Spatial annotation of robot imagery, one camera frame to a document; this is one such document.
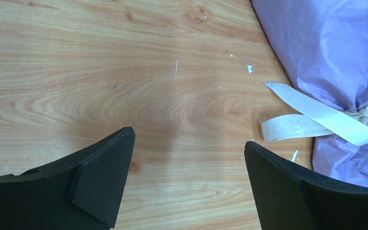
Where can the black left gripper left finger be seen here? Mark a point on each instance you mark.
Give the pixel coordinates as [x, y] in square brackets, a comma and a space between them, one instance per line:
[82, 191]

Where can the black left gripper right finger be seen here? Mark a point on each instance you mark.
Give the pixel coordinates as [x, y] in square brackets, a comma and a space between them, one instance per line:
[289, 196]

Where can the cream ribbon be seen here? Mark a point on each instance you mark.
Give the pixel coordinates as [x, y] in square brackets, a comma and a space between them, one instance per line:
[314, 119]

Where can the purple paper bouquet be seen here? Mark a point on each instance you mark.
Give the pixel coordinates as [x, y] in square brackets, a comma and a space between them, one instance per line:
[323, 46]

